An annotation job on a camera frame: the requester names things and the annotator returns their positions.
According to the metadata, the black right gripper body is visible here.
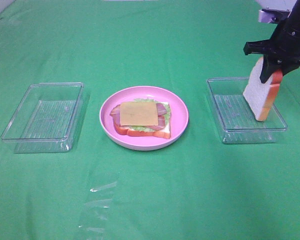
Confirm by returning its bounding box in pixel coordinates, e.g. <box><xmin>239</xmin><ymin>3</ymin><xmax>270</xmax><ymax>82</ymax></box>
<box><xmin>243</xmin><ymin>17</ymin><xmax>300</xmax><ymax>65</ymax></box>

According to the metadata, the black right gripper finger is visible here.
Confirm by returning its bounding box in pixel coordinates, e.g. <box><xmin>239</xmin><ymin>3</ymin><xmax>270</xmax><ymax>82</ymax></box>
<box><xmin>259</xmin><ymin>56</ymin><xmax>280</xmax><ymax>84</ymax></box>
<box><xmin>280</xmin><ymin>61</ymin><xmax>300</xmax><ymax>76</ymax></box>

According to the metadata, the toy bread slice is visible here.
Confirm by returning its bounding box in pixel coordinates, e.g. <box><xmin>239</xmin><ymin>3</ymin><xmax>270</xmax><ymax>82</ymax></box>
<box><xmin>243</xmin><ymin>57</ymin><xmax>283</xmax><ymax>122</ymax></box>
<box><xmin>109</xmin><ymin>104</ymin><xmax>171</xmax><ymax>139</ymax></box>

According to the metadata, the toy lettuce leaf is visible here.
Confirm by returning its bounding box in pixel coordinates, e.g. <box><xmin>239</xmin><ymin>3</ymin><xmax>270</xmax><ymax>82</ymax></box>
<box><xmin>130</xmin><ymin>98</ymin><xmax>171</xmax><ymax>132</ymax></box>

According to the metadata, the toy bacon strip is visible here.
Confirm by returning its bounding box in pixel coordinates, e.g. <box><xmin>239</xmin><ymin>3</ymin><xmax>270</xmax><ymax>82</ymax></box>
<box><xmin>112</xmin><ymin>102</ymin><xmax>168</xmax><ymax>126</ymax></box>
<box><xmin>109</xmin><ymin>104</ymin><xmax>166</xmax><ymax>131</ymax></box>

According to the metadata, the yellow toy cheese slice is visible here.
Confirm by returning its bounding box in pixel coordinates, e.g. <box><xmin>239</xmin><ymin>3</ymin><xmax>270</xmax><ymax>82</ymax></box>
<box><xmin>119</xmin><ymin>101</ymin><xmax>159</xmax><ymax>126</ymax></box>

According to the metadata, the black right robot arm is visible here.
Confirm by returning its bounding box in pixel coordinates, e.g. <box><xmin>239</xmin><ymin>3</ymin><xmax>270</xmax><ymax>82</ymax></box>
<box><xmin>243</xmin><ymin>0</ymin><xmax>300</xmax><ymax>84</ymax></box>

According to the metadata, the right clear plastic tray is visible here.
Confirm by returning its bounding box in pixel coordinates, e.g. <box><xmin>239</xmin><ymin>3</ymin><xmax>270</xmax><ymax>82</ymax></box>
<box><xmin>206</xmin><ymin>77</ymin><xmax>288</xmax><ymax>144</ymax></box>

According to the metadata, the clear plastic tray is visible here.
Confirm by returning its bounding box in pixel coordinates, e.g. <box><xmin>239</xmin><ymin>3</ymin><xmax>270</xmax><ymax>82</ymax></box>
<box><xmin>1</xmin><ymin>82</ymin><xmax>85</xmax><ymax>154</ymax></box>
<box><xmin>206</xmin><ymin>77</ymin><xmax>288</xmax><ymax>144</ymax></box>

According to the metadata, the pink round plate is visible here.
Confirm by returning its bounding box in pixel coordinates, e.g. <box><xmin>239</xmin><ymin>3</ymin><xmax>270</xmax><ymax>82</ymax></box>
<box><xmin>99</xmin><ymin>86</ymin><xmax>189</xmax><ymax>151</ymax></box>

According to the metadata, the left clear plastic tray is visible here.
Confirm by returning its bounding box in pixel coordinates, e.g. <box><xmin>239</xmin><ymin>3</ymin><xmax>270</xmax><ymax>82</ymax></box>
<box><xmin>1</xmin><ymin>82</ymin><xmax>85</xmax><ymax>154</ymax></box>

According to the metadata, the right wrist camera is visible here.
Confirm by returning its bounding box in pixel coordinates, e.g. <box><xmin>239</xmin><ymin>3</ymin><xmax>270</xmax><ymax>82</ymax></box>
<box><xmin>258</xmin><ymin>8</ymin><xmax>290</xmax><ymax>24</ymax></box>

